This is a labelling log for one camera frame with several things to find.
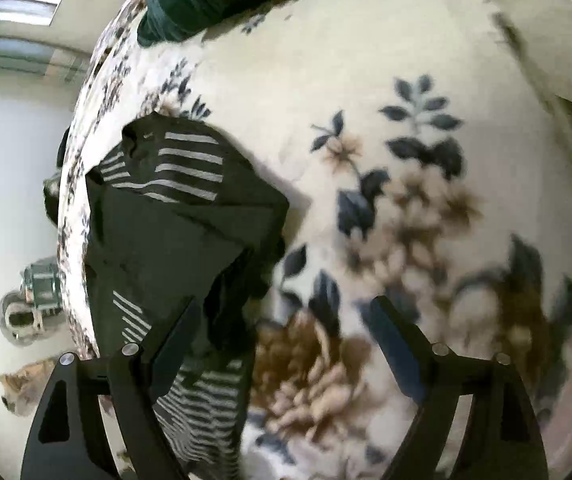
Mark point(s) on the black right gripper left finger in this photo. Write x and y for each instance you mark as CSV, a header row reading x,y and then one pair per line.
x,y
68,439

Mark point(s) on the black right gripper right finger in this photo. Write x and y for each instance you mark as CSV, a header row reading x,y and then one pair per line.
x,y
502,438

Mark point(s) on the black striped small garment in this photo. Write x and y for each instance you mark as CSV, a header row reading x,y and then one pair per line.
x,y
179,218

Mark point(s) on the orange cat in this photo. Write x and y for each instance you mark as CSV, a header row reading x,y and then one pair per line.
x,y
22,390

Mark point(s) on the round grey floor object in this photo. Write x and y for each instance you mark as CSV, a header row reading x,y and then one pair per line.
x,y
33,311

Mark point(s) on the white floral fleece blanket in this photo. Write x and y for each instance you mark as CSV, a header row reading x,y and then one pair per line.
x,y
425,151

